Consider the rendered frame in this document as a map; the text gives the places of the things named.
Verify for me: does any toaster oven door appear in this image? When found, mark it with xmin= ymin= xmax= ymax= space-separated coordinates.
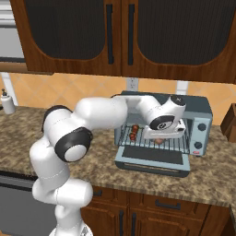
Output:
xmin=114 ymin=145 xmax=192 ymax=179

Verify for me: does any metal toaster oven rack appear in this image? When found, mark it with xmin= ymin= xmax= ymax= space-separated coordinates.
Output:
xmin=117 ymin=124 xmax=190 ymax=154

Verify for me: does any grey range hood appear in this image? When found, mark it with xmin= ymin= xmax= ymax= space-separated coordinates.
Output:
xmin=0 ymin=0 xmax=26 ymax=64

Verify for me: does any black base cupboard handle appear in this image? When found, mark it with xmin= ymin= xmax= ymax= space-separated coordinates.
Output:
xmin=131 ymin=212 xmax=137 ymax=236
xmin=118 ymin=209 xmax=124 ymax=236

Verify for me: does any white dispenser bottle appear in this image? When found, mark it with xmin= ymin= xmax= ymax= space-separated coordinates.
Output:
xmin=0 ymin=88 xmax=17 ymax=115

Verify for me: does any black cupboard door handle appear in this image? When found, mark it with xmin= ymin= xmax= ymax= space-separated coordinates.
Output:
xmin=106 ymin=3 xmax=115 ymax=65
xmin=127 ymin=3 xmax=136 ymax=66

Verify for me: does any white wall socket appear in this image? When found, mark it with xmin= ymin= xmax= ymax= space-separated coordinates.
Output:
xmin=176 ymin=80 xmax=189 ymax=96
xmin=126 ymin=77 xmax=139 ymax=92

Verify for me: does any grey-blue toaster oven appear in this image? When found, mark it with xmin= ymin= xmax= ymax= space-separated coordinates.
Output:
xmin=113 ymin=89 xmax=214 ymax=179

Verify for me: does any brown drawer front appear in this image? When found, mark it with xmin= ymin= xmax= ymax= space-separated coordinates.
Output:
xmin=142 ymin=193 xmax=211 ymax=221
xmin=91 ymin=185 xmax=130 ymax=207

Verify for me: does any brown wooden block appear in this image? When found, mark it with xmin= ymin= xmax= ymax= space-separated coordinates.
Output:
xmin=219 ymin=102 xmax=236 ymax=143

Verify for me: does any kebab skewer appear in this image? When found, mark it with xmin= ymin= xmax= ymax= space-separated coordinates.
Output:
xmin=128 ymin=124 xmax=143 ymax=142

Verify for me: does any brown base cupboard door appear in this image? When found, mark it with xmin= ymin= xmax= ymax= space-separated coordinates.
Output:
xmin=128 ymin=207 xmax=207 ymax=236
xmin=80 ymin=205 xmax=129 ymax=236

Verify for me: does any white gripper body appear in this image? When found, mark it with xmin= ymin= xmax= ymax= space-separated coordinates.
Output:
xmin=143 ymin=124 xmax=188 ymax=140

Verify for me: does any grey dishwasher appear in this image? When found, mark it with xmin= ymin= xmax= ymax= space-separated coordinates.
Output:
xmin=0 ymin=171 xmax=60 ymax=236

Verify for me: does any brown wall cupboard door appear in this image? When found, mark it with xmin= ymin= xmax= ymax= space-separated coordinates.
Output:
xmin=9 ymin=0 xmax=124 ymax=77
xmin=121 ymin=0 xmax=236 ymax=85

